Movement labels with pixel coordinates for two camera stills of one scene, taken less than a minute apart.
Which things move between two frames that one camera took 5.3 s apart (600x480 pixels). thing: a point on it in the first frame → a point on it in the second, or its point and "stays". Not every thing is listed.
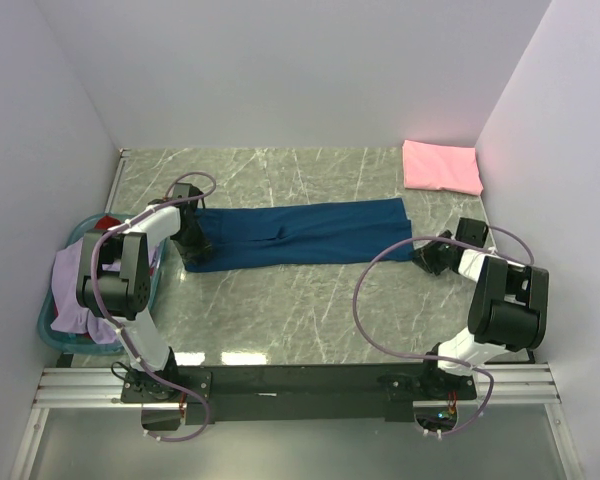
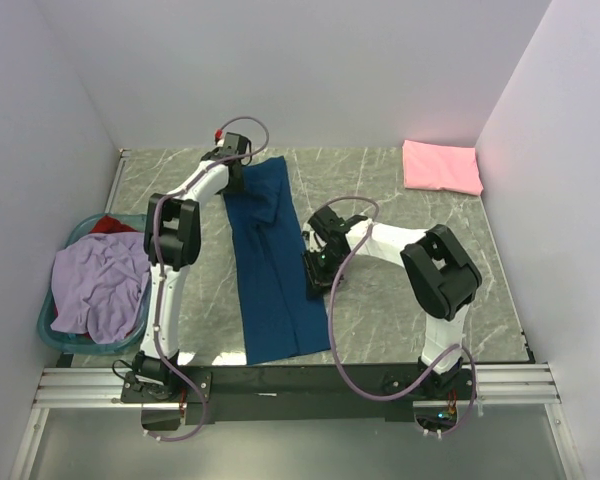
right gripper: x=426 y=257 → x=317 y=282
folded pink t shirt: x=449 y=168 stays
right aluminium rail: x=524 y=384 stays
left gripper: x=202 y=246 → x=236 y=188
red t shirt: x=106 y=222 stays
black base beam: x=281 y=393 stays
